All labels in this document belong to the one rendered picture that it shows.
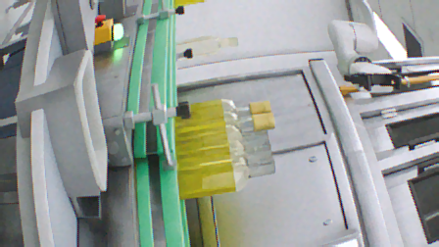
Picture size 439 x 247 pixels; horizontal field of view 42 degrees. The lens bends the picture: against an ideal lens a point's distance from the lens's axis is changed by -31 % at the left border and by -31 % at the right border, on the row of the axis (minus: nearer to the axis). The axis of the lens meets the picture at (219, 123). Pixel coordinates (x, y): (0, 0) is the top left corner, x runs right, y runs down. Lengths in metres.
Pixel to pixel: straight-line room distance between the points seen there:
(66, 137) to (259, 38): 6.66
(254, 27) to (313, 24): 0.66
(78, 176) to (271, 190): 0.55
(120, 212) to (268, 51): 6.63
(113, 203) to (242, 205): 0.38
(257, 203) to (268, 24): 6.19
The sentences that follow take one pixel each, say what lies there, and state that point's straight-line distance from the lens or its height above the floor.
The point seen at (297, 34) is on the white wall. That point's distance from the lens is 7.86.
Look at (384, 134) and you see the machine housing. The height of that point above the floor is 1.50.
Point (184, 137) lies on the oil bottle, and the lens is 1.60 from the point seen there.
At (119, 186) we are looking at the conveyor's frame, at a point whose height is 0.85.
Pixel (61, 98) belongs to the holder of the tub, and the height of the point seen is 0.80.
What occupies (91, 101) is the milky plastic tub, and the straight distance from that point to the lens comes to 1.37.
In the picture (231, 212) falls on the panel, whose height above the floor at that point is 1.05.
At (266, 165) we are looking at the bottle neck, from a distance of 1.50.
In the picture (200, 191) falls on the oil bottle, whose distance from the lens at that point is 1.49.
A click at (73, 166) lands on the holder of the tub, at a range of 1.26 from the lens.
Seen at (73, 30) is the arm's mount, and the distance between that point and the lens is 1.40.
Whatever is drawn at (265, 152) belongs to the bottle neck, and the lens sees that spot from 1.54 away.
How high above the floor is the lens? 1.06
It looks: level
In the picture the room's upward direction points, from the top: 81 degrees clockwise
